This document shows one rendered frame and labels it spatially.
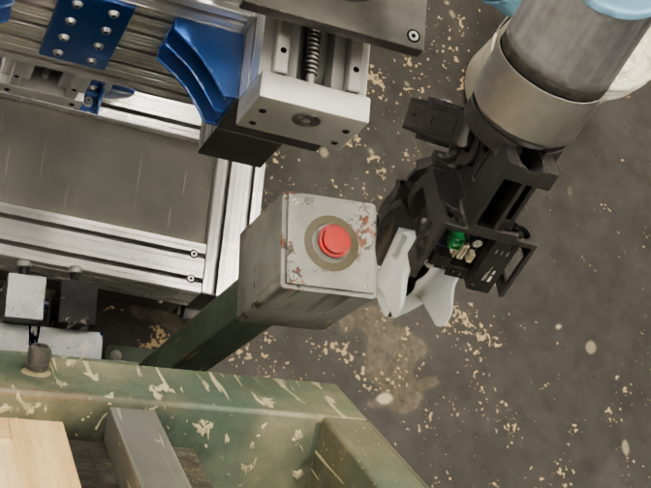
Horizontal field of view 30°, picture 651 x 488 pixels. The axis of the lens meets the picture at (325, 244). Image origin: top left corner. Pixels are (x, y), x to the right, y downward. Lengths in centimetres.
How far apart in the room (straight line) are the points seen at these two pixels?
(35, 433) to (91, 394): 8
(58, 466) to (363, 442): 33
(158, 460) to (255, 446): 20
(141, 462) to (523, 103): 59
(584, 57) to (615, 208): 210
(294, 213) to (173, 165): 80
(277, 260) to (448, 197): 61
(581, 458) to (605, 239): 50
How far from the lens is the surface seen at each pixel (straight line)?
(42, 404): 131
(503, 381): 256
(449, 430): 248
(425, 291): 92
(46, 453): 124
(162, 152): 218
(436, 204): 81
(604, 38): 74
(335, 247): 140
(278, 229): 141
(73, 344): 149
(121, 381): 137
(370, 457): 129
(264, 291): 143
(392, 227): 87
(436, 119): 87
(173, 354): 195
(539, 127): 77
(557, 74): 75
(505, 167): 77
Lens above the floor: 218
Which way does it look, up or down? 62 degrees down
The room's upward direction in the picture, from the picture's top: 52 degrees clockwise
